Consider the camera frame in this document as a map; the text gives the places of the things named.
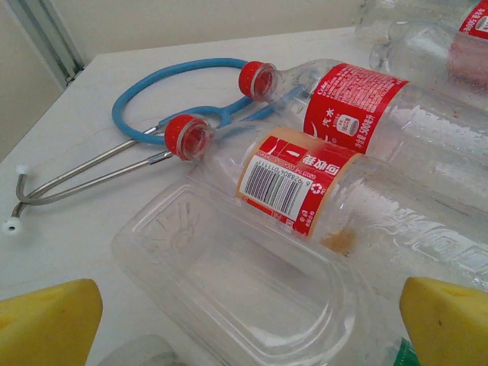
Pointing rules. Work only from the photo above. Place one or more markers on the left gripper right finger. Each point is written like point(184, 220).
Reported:
point(450, 328)

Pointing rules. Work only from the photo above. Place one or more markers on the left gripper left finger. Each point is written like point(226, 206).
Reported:
point(45, 328)

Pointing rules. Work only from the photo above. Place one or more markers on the clear bottle red label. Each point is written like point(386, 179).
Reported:
point(419, 49)
point(354, 103)
point(289, 179)

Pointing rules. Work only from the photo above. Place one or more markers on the clear bottle green label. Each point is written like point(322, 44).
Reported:
point(406, 354)

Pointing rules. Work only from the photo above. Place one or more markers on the clear plastic container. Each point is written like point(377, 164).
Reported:
point(228, 274)

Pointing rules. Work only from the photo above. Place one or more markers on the blue stethoscope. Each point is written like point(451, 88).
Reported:
point(117, 110)

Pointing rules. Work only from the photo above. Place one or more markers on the aluminium frame post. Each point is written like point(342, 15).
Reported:
point(49, 34)

